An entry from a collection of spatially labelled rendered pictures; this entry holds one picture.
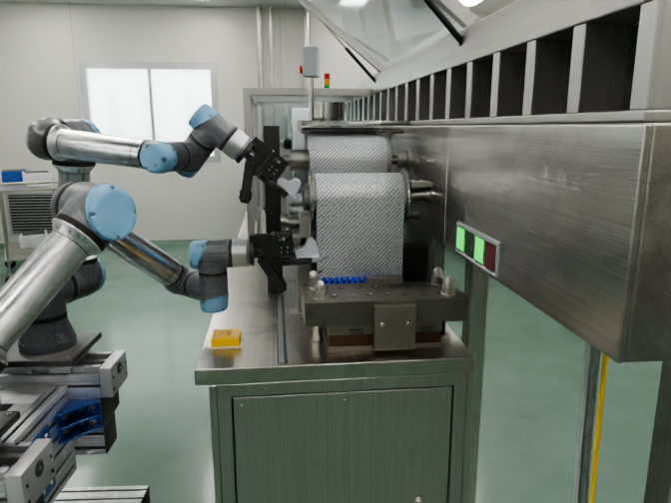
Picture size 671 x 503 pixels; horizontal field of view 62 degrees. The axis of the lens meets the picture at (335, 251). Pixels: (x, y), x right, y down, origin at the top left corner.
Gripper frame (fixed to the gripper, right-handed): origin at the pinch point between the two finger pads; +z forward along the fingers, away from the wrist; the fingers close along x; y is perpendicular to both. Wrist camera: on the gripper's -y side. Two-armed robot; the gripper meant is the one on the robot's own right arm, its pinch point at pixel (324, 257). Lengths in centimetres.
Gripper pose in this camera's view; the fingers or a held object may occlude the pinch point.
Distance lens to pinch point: 150.2
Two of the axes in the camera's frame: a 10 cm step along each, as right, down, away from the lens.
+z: 9.9, -0.2, 1.0
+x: -1.1, -2.2, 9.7
